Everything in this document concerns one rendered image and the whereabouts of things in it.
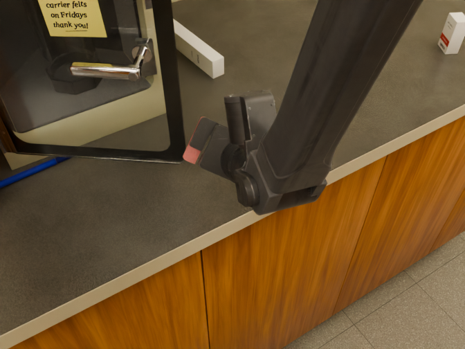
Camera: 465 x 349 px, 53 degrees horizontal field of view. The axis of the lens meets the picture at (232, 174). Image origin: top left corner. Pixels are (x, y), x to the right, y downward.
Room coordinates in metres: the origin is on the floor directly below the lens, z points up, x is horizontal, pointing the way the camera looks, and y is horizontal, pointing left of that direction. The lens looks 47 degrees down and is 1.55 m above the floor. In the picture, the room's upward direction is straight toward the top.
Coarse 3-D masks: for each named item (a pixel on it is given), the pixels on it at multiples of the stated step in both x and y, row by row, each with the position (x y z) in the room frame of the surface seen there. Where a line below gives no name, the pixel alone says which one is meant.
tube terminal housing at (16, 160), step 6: (6, 156) 0.57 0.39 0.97; (12, 156) 0.57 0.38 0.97; (18, 156) 0.58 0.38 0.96; (24, 156) 0.58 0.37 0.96; (30, 156) 0.59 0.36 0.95; (36, 156) 0.59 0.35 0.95; (42, 156) 0.60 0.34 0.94; (12, 162) 0.57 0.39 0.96; (18, 162) 0.57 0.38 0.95; (24, 162) 0.58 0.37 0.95; (30, 162) 0.58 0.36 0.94; (12, 168) 0.57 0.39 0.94
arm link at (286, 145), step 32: (320, 0) 0.30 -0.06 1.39; (352, 0) 0.27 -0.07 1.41; (384, 0) 0.26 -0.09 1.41; (416, 0) 0.27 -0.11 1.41; (320, 32) 0.29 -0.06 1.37; (352, 32) 0.27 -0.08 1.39; (384, 32) 0.27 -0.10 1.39; (320, 64) 0.29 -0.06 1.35; (352, 64) 0.27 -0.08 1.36; (384, 64) 0.28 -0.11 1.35; (288, 96) 0.32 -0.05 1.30; (320, 96) 0.28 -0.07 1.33; (352, 96) 0.28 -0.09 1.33; (288, 128) 0.31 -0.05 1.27; (320, 128) 0.29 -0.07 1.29; (256, 160) 0.34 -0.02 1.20; (288, 160) 0.30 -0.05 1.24; (320, 160) 0.30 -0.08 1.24; (288, 192) 0.31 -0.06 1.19; (320, 192) 0.32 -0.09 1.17
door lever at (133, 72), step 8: (136, 48) 0.53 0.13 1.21; (144, 48) 0.53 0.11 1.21; (136, 56) 0.52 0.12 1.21; (144, 56) 0.53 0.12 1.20; (72, 64) 0.50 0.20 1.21; (80, 64) 0.50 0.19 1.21; (88, 64) 0.50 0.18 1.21; (96, 64) 0.50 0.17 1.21; (104, 64) 0.50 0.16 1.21; (112, 64) 0.50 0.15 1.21; (120, 64) 0.50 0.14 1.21; (128, 64) 0.50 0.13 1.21; (136, 64) 0.50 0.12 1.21; (72, 72) 0.49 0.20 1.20; (80, 72) 0.49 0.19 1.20; (88, 72) 0.49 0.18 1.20; (96, 72) 0.49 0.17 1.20; (104, 72) 0.49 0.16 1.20; (112, 72) 0.49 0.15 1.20; (120, 72) 0.49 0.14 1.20; (128, 72) 0.49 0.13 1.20; (136, 72) 0.49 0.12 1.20
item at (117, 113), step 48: (0, 0) 0.55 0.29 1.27; (144, 0) 0.53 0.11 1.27; (0, 48) 0.55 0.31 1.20; (48, 48) 0.55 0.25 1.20; (96, 48) 0.54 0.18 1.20; (0, 96) 0.56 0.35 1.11; (48, 96) 0.55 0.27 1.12; (96, 96) 0.54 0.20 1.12; (144, 96) 0.54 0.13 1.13; (48, 144) 0.55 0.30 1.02; (96, 144) 0.54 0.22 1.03; (144, 144) 0.54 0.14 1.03
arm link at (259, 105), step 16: (224, 96) 0.45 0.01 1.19; (240, 96) 0.43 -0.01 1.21; (256, 96) 0.42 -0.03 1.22; (272, 96) 0.43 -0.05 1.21; (240, 112) 0.42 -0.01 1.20; (256, 112) 0.41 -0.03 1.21; (272, 112) 0.41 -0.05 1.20; (240, 128) 0.41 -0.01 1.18; (256, 128) 0.40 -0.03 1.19; (240, 144) 0.40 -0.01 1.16; (256, 144) 0.39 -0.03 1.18; (240, 176) 0.34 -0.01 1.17; (240, 192) 0.33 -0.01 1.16; (256, 192) 0.32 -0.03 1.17
